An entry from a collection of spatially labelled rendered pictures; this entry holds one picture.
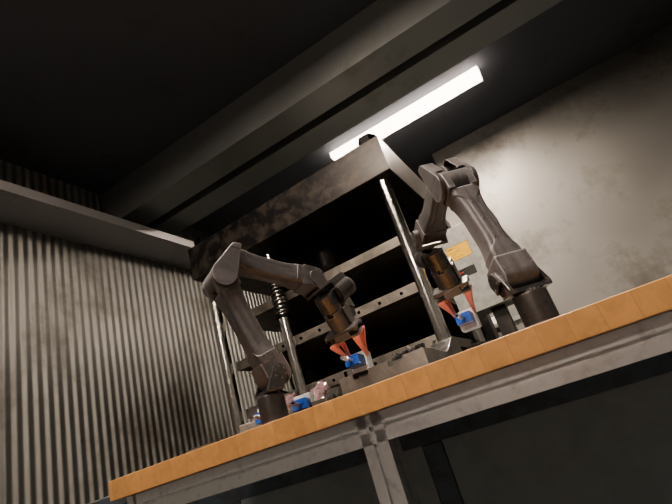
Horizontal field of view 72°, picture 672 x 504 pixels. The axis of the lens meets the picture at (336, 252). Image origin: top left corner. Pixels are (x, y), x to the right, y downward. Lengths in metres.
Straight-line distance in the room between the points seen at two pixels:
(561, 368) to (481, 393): 0.12
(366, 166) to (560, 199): 2.05
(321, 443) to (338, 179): 1.64
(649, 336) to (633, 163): 3.34
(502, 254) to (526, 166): 3.16
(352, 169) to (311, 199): 0.26
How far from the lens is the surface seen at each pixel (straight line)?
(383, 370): 1.26
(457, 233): 2.16
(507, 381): 0.73
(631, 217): 3.90
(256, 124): 2.86
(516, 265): 0.92
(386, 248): 2.23
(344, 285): 1.28
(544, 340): 0.70
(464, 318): 1.28
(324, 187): 2.33
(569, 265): 3.81
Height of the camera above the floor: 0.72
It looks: 22 degrees up
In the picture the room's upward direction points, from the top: 18 degrees counter-clockwise
